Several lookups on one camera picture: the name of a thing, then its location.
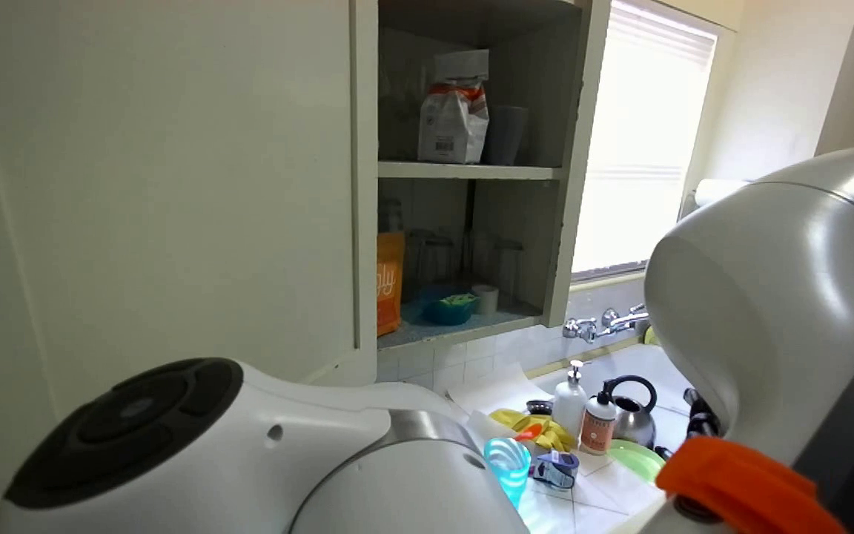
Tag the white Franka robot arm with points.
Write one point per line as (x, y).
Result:
(297, 445)

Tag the window with white frame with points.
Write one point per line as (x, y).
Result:
(644, 129)

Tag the orange box in cabinet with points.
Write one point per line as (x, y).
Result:
(389, 283)

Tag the teal bowl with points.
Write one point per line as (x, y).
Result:
(447, 305)

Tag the white wall cupboard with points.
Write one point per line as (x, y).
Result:
(475, 172)

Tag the teal ribbed plastic cup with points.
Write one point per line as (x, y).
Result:
(508, 469)

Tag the light green dish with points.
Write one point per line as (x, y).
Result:
(638, 460)

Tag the white pump soap bottle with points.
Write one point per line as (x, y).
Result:
(570, 400)

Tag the yellow rubber gloves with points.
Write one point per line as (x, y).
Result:
(536, 427)

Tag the white cupboard door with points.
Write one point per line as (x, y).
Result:
(171, 178)

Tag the small white cup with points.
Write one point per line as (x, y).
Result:
(484, 301)

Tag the chrome sink faucet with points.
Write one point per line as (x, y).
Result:
(606, 323)

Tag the white flour bag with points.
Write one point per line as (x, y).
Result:
(454, 113)

